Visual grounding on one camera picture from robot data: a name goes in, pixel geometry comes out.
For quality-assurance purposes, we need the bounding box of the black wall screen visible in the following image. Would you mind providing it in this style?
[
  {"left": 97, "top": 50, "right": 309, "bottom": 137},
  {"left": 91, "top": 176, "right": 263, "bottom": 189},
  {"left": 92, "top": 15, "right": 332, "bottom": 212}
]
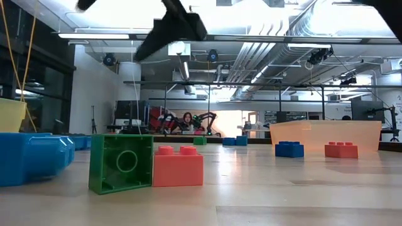
[{"left": 114, "top": 100, "right": 148, "bottom": 121}]

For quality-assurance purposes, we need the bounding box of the large blue block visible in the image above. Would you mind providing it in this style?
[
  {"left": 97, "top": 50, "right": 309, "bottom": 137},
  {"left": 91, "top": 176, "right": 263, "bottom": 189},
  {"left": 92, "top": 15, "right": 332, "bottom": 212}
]
[{"left": 0, "top": 131, "right": 92, "bottom": 188}]

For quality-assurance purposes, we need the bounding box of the black ceiling mounted device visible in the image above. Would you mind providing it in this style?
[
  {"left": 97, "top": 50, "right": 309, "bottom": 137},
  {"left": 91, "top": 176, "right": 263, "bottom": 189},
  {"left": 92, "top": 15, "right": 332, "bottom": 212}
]
[
  {"left": 339, "top": 76, "right": 358, "bottom": 86},
  {"left": 307, "top": 46, "right": 334, "bottom": 66}
]

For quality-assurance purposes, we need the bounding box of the black metal table frame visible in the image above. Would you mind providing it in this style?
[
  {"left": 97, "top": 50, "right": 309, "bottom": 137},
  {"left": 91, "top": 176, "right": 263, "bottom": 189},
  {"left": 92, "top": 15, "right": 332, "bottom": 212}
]
[{"left": 106, "top": 134, "right": 402, "bottom": 154}]

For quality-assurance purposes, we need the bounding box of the yellow cable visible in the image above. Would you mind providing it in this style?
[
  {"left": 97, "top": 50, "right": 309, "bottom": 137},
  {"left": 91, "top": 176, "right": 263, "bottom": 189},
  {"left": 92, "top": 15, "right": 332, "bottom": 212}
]
[{"left": 0, "top": 0, "right": 39, "bottom": 133}]

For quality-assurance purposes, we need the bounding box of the white ceiling box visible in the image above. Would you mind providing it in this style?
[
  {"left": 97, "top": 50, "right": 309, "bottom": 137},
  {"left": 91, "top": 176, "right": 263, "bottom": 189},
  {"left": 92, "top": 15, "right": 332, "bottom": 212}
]
[{"left": 168, "top": 41, "right": 192, "bottom": 57}]

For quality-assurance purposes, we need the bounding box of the translucent orange plastic bin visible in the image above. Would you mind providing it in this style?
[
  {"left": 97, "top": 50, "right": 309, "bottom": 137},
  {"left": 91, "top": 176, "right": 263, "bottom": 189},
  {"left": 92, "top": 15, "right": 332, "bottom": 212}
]
[{"left": 269, "top": 120, "right": 383, "bottom": 152}]

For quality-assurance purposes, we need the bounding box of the black tripod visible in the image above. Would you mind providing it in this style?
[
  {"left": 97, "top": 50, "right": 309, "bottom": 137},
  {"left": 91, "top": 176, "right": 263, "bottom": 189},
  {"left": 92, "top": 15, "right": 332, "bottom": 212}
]
[{"left": 90, "top": 105, "right": 97, "bottom": 135}]

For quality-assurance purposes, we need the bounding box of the ceiling light strip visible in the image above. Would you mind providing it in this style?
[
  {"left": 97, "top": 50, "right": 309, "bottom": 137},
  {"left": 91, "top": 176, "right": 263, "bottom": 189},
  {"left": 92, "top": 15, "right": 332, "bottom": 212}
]
[
  {"left": 58, "top": 32, "right": 130, "bottom": 40},
  {"left": 287, "top": 43, "right": 332, "bottom": 50}
]

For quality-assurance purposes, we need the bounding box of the black round ceiling device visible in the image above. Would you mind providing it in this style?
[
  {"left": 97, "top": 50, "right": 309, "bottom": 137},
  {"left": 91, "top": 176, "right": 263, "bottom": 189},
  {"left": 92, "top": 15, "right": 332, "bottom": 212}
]
[
  {"left": 102, "top": 52, "right": 117, "bottom": 67},
  {"left": 206, "top": 48, "right": 220, "bottom": 63}
]

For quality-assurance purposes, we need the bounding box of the black overhead crossbar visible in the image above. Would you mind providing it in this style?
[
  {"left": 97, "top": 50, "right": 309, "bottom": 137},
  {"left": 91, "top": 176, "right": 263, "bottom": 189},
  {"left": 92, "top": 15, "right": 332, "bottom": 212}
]
[{"left": 128, "top": 33, "right": 402, "bottom": 44}]

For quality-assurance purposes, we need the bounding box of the small orange block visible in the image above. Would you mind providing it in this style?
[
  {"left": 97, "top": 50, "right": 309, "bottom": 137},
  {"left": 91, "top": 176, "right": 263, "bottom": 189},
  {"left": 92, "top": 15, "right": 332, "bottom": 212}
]
[
  {"left": 324, "top": 141, "right": 359, "bottom": 159},
  {"left": 152, "top": 144, "right": 205, "bottom": 188}
]

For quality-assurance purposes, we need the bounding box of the black pipe rack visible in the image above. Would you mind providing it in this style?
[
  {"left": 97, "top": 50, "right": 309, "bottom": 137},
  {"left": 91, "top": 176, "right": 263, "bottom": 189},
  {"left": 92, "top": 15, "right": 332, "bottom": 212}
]
[{"left": 122, "top": 80, "right": 335, "bottom": 139}]

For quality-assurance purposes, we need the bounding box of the translucent yellow plastic bin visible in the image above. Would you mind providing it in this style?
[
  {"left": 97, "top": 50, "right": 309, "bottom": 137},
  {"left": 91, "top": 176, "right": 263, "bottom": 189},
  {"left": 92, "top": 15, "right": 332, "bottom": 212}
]
[{"left": 0, "top": 97, "right": 28, "bottom": 133}]

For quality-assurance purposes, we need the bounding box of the red chair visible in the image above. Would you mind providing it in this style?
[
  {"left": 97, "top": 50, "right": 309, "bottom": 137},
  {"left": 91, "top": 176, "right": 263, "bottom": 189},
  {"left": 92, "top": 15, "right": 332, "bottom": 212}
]
[{"left": 149, "top": 105, "right": 177, "bottom": 132}]

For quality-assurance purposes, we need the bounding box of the black monitor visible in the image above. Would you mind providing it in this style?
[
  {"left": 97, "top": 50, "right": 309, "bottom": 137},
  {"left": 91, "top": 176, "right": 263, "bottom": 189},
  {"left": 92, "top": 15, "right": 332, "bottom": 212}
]
[{"left": 350, "top": 100, "right": 386, "bottom": 124}]

